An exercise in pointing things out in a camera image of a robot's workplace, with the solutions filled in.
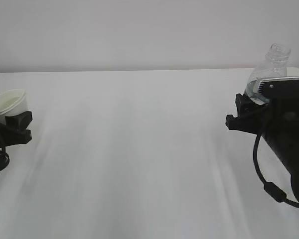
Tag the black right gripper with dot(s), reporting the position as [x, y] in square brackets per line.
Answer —
[278, 118]

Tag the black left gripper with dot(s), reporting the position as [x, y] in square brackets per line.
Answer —
[15, 130]

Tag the white paper cup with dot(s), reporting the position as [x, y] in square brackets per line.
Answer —
[12, 103]

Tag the clear water bottle green label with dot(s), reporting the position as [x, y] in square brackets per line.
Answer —
[273, 65]

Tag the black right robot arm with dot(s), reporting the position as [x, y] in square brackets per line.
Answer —
[287, 151]

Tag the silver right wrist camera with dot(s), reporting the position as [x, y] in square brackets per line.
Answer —
[279, 87]

